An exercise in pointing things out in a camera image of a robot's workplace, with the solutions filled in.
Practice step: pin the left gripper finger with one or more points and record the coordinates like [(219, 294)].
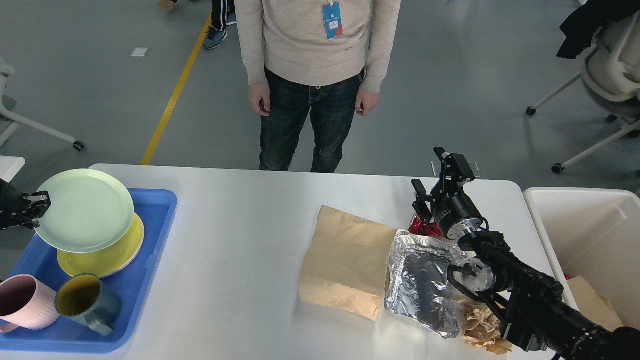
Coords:
[(27, 223), (35, 206)]

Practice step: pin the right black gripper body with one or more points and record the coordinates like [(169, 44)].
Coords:
[(457, 215)]

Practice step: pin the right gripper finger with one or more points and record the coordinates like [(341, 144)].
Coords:
[(422, 200), (455, 171)]

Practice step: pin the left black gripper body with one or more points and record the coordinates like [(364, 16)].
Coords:
[(10, 199)]

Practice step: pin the light green plate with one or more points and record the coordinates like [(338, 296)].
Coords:
[(90, 210)]

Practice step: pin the dark teal mug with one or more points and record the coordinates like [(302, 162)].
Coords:
[(88, 301)]

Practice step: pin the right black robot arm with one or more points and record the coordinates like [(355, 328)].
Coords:
[(528, 303)]

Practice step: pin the silver foil bag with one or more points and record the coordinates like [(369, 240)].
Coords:
[(419, 286)]

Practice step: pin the pink mug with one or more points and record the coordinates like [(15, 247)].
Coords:
[(26, 302)]

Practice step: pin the yellow plate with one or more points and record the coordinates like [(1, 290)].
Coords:
[(108, 261)]

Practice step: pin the brown paper bag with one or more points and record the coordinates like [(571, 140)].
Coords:
[(346, 264)]

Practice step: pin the crumpled brown paper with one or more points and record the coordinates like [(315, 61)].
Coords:
[(481, 328)]

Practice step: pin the blue plastic tray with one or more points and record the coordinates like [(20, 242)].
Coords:
[(157, 208)]

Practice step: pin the white plastic bin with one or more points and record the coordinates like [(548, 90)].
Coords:
[(595, 234)]

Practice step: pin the white office chair right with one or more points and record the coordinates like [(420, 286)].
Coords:
[(610, 76)]

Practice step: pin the person in beige sweater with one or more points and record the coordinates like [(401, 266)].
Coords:
[(296, 74)]

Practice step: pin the black jacket on chair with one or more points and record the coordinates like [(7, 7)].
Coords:
[(580, 27)]

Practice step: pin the blue id badge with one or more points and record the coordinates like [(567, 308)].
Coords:
[(332, 19)]

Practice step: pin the person in striped trackpants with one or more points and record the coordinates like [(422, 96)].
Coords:
[(223, 14)]

